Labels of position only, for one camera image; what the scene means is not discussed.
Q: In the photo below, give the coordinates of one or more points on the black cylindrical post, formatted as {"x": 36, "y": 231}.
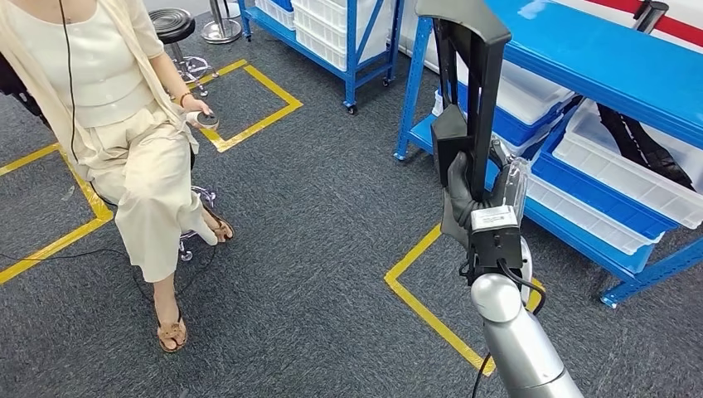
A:
{"x": 651, "y": 16}

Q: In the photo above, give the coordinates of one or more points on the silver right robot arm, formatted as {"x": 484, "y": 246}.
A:
{"x": 516, "y": 340}

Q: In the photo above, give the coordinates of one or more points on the yellow floor tape square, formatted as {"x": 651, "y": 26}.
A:
{"x": 274, "y": 86}
{"x": 55, "y": 248}
{"x": 429, "y": 317}

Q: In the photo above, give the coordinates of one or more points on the white plastic bin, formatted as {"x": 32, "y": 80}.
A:
{"x": 527, "y": 96}
{"x": 522, "y": 147}
{"x": 329, "y": 16}
{"x": 329, "y": 49}
{"x": 593, "y": 228}
{"x": 620, "y": 176}

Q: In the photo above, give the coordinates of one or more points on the black swivel chair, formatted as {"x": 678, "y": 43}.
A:
{"x": 14, "y": 88}

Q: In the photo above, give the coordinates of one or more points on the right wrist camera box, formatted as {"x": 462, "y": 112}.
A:
{"x": 494, "y": 247}

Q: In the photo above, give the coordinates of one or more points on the brown sandal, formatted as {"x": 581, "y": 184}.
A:
{"x": 224, "y": 231}
{"x": 171, "y": 332}

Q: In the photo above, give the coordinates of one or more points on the white car with red stripe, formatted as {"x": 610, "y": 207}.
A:
{"x": 684, "y": 23}

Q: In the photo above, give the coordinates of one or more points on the person's left hand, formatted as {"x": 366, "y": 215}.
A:
{"x": 195, "y": 104}

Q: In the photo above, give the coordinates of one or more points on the person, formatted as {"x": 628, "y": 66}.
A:
{"x": 110, "y": 82}

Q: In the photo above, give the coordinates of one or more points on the black plastic part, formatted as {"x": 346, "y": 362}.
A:
{"x": 637, "y": 143}

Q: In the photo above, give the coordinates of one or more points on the blue metal shelf rack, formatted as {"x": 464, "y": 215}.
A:
{"x": 350, "y": 82}
{"x": 604, "y": 60}

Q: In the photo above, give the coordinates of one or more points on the black round hand controller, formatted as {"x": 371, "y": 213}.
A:
{"x": 207, "y": 118}

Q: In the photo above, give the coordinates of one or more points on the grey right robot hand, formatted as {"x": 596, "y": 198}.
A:
{"x": 460, "y": 192}

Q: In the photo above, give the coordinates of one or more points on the chrome pedestal base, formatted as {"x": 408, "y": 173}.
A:
{"x": 219, "y": 32}

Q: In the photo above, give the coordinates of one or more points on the black licence plate holder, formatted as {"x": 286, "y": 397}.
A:
{"x": 489, "y": 82}

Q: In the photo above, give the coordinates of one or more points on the black round stool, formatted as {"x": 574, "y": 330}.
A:
{"x": 171, "y": 24}

